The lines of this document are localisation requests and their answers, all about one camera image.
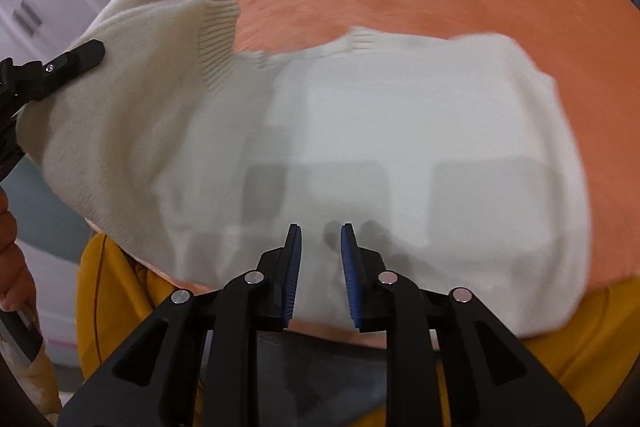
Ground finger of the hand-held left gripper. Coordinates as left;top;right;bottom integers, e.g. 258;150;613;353
30;39;107;104

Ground person's yellow pants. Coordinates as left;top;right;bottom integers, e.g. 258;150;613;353
75;232;640;427

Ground cream knitted cardigan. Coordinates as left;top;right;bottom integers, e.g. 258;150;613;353
15;0;593;340

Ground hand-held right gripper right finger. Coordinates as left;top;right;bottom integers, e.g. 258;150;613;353
340;223;586;427

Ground person's left hand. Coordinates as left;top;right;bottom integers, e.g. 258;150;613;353
0;187;38;314

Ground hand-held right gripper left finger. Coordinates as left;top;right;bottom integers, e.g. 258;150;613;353
57;223;303;427

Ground grey bed sheet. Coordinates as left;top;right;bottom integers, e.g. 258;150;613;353
254;331;390;427

